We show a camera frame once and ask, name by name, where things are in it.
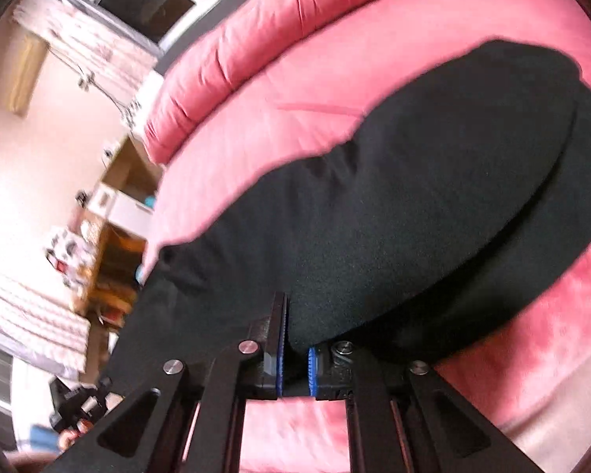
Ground black pants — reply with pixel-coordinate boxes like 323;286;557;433
104;41;591;395

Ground person left hand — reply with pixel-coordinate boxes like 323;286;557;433
57;420;93;452

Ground wooden desk shelf unit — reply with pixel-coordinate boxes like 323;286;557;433
45;137;162;329

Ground white cabinet door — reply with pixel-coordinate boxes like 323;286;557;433
86;182;153;237

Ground pink bed sheet mattress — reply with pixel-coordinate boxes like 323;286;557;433
137;0;591;473

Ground pink patterned curtain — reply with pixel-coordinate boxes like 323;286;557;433
13;0;158;129

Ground pink folded duvet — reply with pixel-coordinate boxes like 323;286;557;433
144;0;372;164

